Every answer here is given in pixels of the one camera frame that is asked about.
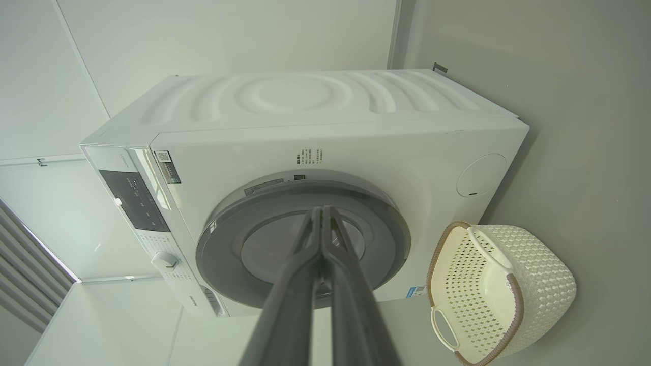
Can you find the cream perforated laundry basket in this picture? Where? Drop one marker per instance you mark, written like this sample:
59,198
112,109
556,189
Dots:
539,284

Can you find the black white QR label sticker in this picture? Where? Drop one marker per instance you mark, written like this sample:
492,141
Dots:
168,166

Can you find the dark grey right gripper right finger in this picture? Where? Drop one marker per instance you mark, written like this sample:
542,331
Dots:
356,315

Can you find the white front-load washing machine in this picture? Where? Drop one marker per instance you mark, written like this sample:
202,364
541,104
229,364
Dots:
305,127

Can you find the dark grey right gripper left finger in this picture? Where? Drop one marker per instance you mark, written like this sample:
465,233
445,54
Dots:
285,305

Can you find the grey window blinds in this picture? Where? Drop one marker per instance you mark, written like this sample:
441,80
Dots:
30,274

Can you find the blue white energy label sticker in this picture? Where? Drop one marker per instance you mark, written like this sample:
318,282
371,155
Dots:
416,292

